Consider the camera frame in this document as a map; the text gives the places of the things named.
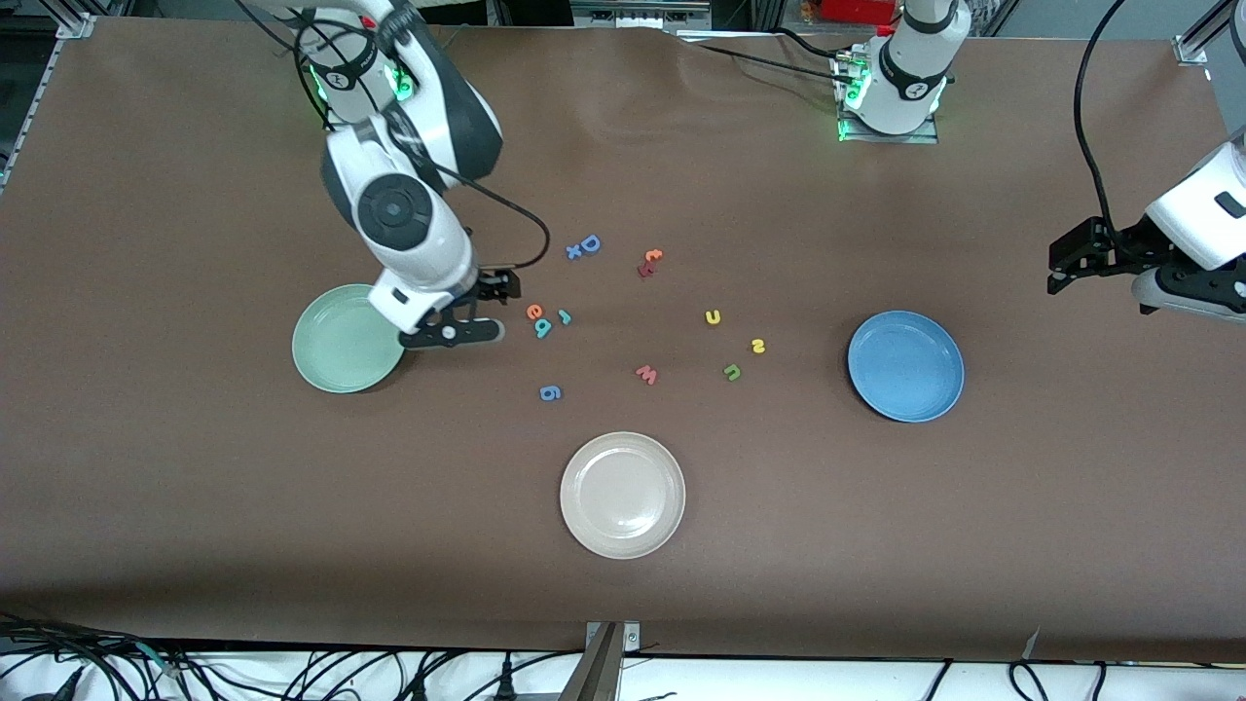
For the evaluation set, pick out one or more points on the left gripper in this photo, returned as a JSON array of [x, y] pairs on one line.
[[1121, 244]]

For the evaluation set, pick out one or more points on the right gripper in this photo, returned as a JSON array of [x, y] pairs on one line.
[[490, 286]]

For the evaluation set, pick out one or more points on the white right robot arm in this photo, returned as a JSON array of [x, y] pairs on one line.
[[394, 209]]

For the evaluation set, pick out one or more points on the blue foam letter D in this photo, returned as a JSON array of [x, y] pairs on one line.
[[584, 243]]

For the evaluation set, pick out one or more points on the pink foam letter w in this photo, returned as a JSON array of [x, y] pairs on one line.
[[646, 376]]

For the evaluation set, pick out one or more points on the light green plate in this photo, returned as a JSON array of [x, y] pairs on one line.
[[336, 350]]

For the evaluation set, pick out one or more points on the blue plate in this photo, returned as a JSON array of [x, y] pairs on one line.
[[905, 366]]

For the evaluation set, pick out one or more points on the beige plate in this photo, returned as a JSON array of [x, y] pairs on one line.
[[622, 495]]

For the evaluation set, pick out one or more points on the grey metal equipment box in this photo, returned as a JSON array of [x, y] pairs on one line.
[[604, 12]]

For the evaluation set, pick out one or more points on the red box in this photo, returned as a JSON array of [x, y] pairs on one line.
[[857, 10]]

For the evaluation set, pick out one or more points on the white paper scrap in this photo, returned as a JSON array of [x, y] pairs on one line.
[[1032, 643]]

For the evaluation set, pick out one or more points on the aluminium profile leg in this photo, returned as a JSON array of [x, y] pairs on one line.
[[594, 677]]

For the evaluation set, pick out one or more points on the aluminium frame corner profile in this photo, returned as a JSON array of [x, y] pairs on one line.
[[1202, 39]]

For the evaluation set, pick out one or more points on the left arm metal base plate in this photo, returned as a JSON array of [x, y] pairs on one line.
[[857, 137]]

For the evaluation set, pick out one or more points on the small metal bracket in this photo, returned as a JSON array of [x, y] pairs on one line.
[[631, 638]]

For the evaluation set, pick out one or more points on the aluminium frame rail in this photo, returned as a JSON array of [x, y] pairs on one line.
[[44, 88]]

